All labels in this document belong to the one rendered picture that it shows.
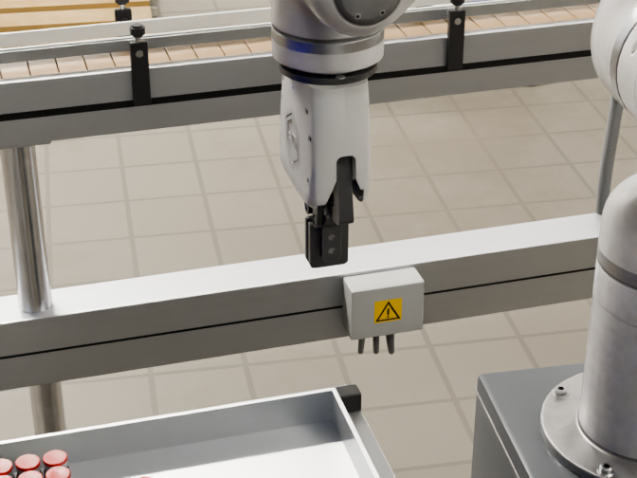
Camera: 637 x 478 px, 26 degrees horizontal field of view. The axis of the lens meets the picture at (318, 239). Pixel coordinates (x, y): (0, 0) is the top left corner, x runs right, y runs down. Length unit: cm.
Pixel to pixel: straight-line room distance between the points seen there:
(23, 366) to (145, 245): 130
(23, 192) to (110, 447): 82
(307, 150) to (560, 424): 42
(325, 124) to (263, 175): 269
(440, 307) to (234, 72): 56
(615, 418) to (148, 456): 42
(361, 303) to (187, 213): 144
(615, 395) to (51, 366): 110
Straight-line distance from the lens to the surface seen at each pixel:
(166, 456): 125
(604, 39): 117
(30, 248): 205
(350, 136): 102
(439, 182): 367
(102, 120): 193
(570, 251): 230
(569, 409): 134
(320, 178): 102
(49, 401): 219
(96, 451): 125
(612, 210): 118
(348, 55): 100
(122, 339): 213
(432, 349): 298
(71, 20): 453
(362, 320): 215
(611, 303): 121
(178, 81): 192
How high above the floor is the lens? 164
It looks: 29 degrees down
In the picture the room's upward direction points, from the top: straight up
